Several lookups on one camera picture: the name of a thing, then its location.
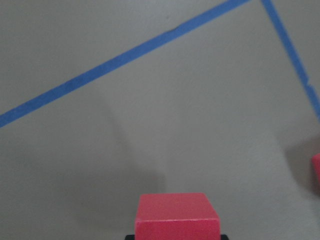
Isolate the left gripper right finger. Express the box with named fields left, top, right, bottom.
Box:
left=220, top=234, right=229, bottom=240

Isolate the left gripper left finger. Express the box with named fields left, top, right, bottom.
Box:
left=124, top=234, right=135, bottom=240

